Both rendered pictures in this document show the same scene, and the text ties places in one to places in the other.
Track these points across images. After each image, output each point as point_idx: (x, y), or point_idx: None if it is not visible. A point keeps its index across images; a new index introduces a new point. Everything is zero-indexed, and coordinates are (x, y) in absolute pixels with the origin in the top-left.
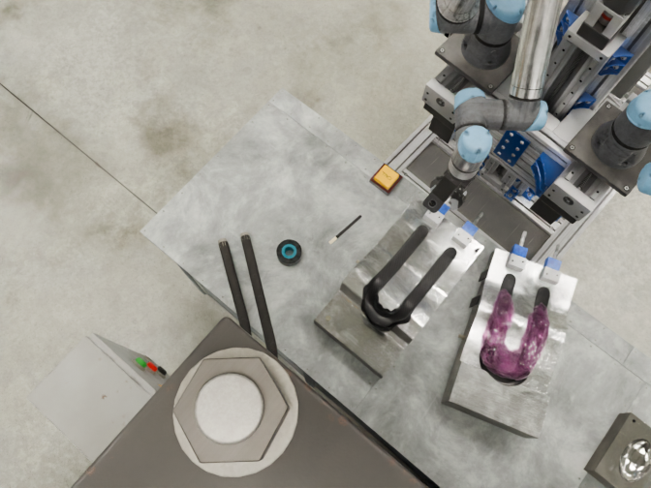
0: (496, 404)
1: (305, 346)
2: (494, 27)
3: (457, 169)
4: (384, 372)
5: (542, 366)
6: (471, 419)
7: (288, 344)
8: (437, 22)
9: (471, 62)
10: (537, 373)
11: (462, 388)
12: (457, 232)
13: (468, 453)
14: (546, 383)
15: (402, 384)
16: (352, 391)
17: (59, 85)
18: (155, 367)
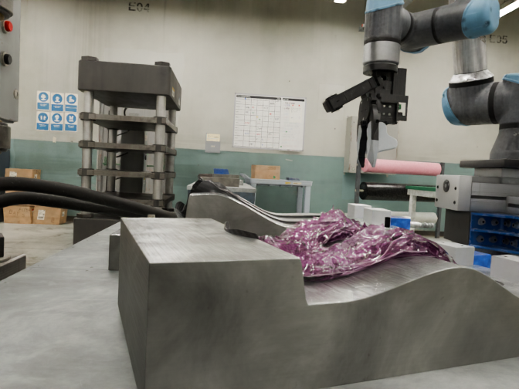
0: (174, 232)
1: (104, 244)
2: (509, 94)
3: (364, 44)
4: (117, 234)
5: (361, 281)
6: (113, 334)
7: (96, 240)
8: (447, 96)
9: (493, 156)
10: (334, 285)
11: (161, 220)
12: (372, 208)
13: (8, 352)
14: (337, 299)
15: (116, 279)
16: (65, 262)
17: None
18: (8, 22)
